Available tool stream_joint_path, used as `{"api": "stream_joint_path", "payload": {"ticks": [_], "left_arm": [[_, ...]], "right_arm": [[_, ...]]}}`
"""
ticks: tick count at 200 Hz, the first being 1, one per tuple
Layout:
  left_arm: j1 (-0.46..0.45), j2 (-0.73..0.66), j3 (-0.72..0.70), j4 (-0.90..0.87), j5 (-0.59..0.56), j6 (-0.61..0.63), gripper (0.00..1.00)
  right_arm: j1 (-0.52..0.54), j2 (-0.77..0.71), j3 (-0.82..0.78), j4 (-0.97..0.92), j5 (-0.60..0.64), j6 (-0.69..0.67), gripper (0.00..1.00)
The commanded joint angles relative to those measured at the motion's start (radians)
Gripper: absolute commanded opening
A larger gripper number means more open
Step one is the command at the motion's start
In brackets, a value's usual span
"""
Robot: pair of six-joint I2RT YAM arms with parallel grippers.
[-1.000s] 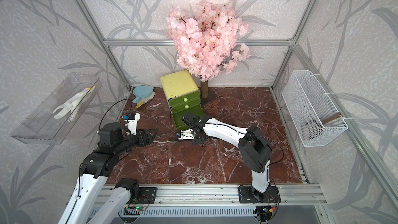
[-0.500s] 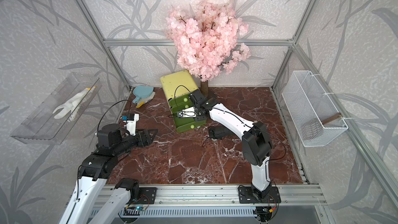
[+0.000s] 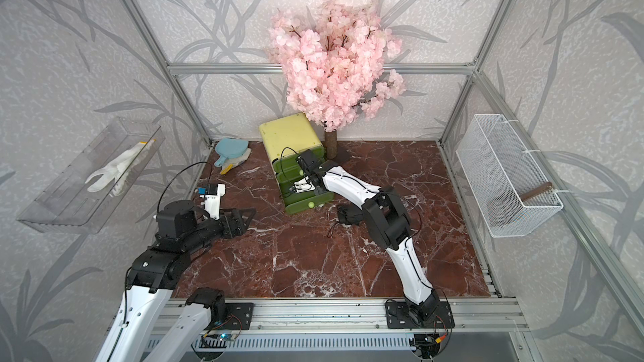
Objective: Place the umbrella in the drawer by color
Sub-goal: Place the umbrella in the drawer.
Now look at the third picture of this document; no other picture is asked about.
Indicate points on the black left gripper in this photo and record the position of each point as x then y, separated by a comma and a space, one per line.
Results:
229, 232

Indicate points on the green yellow drawer cabinet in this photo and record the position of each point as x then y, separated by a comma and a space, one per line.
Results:
284, 140

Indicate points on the black umbrella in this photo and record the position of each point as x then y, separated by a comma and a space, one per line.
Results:
347, 215

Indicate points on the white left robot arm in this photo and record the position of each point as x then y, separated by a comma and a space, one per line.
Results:
148, 286

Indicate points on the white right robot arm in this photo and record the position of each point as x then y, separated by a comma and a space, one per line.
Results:
388, 223

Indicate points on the pink cherry blossom tree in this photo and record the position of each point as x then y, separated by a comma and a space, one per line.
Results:
335, 66

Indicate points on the white glove on shelf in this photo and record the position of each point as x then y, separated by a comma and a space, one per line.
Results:
116, 173

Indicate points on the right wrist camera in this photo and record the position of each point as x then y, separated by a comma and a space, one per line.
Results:
301, 186

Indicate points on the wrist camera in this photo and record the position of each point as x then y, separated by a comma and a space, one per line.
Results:
210, 196
301, 186

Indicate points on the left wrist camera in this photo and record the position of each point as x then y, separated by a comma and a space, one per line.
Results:
210, 196

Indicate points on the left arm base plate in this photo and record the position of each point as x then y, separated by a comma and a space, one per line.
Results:
238, 317

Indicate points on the clear acrylic wall shelf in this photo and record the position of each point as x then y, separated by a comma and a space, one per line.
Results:
81, 199

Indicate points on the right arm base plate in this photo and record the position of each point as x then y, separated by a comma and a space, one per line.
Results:
402, 314

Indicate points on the white wire mesh basket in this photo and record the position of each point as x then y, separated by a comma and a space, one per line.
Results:
494, 159

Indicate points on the aluminium front rail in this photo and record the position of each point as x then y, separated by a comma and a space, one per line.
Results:
281, 316

